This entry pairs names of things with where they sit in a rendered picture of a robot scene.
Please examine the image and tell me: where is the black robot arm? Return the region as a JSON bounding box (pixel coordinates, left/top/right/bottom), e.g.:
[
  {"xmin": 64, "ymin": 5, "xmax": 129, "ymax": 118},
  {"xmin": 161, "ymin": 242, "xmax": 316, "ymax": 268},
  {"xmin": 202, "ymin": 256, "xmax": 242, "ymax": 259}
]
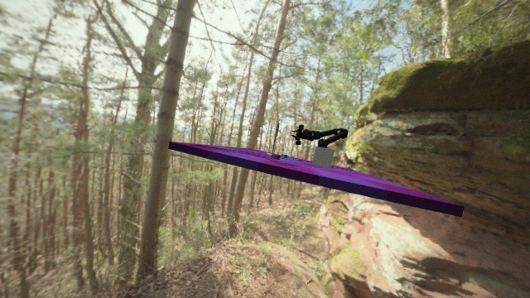
[{"xmin": 303, "ymin": 128, "xmax": 348, "ymax": 148}]

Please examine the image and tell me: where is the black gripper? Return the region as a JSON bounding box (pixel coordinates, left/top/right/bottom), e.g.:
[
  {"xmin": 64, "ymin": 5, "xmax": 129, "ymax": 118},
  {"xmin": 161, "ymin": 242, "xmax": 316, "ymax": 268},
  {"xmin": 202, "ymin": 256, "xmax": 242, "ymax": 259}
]
[{"xmin": 292, "ymin": 125, "xmax": 308, "ymax": 145}]

